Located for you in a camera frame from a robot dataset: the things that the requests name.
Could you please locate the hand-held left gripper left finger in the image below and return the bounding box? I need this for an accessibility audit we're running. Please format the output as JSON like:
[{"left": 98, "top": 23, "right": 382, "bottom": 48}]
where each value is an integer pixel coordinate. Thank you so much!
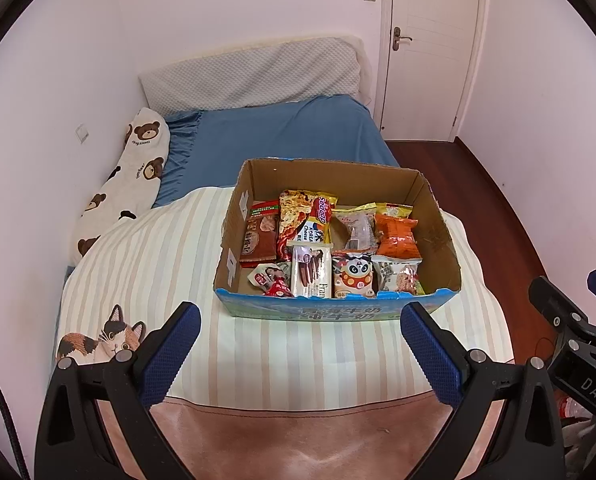
[{"left": 34, "top": 301, "right": 201, "bottom": 480}]

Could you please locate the black cable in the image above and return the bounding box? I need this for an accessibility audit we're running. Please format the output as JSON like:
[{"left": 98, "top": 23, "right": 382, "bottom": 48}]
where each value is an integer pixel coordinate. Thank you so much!
[{"left": 0, "top": 347, "right": 31, "bottom": 480}]

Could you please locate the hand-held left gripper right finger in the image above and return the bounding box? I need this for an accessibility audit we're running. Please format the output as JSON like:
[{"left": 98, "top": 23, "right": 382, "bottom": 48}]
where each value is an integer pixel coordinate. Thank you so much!
[{"left": 400, "top": 301, "right": 566, "bottom": 480}]

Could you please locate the white cookie packet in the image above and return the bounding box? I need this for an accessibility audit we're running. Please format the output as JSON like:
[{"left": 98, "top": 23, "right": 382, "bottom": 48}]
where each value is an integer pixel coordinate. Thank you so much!
[{"left": 370, "top": 255, "right": 423, "bottom": 295}]

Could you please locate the orange snack packet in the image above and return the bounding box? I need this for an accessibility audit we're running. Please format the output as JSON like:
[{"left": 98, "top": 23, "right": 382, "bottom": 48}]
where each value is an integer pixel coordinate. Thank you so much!
[{"left": 374, "top": 214, "right": 421, "bottom": 261}]

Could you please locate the red white panda packet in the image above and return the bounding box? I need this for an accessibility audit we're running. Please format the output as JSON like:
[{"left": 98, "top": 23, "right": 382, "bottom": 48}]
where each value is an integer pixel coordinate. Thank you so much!
[{"left": 332, "top": 252, "right": 377, "bottom": 298}]

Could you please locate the striped cat print blanket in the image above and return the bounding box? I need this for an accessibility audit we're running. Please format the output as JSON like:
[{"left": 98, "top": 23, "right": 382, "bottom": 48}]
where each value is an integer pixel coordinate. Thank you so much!
[{"left": 53, "top": 186, "right": 516, "bottom": 480}]

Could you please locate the clear bread packet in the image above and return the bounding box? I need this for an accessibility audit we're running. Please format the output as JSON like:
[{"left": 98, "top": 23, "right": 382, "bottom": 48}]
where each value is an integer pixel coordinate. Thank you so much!
[{"left": 332, "top": 203, "right": 379, "bottom": 252}]

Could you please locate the yellow instant noodle packet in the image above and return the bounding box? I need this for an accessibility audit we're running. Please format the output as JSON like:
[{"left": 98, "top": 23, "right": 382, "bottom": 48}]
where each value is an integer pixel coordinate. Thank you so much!
[{"left": 276, "top": 190, "right": 339, "bottom": 262}]

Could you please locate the white door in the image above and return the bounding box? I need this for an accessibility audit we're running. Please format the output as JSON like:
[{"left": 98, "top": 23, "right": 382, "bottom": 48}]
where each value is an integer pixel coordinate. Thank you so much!
[{"left": 378, "top": 0, "right": 484, "bottom": 141}]

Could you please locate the grey quilted pillow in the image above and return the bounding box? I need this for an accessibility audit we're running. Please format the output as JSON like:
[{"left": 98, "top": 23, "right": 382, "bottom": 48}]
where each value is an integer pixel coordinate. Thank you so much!
[{"left": 138, "top": 36, "right": 366, "bottom": 111}]

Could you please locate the small white red packet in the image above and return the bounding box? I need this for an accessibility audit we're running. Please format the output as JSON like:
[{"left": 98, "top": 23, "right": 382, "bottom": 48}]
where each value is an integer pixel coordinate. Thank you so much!
[{"left": 248, "top": 261, "right": 293, "bottom": 291}]

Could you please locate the white bear print pillow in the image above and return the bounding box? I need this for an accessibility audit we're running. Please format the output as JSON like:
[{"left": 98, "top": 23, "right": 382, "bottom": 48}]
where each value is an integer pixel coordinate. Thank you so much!
[{"left": 69, "top": 107, "right": 171, "bottom": 266}]

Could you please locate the white chocolate stick packet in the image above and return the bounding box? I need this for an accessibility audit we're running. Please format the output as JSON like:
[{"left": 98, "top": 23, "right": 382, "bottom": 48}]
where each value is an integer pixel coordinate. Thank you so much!
[{"left": 287, "top": 241, "right": 333, "bottom": 298}]

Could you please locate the clear plastic bottle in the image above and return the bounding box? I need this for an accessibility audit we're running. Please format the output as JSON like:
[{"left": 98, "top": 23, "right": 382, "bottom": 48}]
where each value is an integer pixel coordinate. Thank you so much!
[{"left": 558, "top": 396, "right": 591, "bottom": 420}]

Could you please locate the cardboard box blue print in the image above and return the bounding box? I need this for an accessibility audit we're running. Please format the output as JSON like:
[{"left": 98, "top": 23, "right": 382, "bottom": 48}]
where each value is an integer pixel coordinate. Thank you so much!
[{"left": 213, "top": 158, "right": 462, "bottom": 322}]

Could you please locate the brown cookie packet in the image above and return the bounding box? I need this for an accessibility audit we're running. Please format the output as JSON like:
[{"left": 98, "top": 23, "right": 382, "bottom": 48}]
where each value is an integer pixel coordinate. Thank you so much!
[{"left": 239, "top": 215, "right": 279, "bottom": 268}]

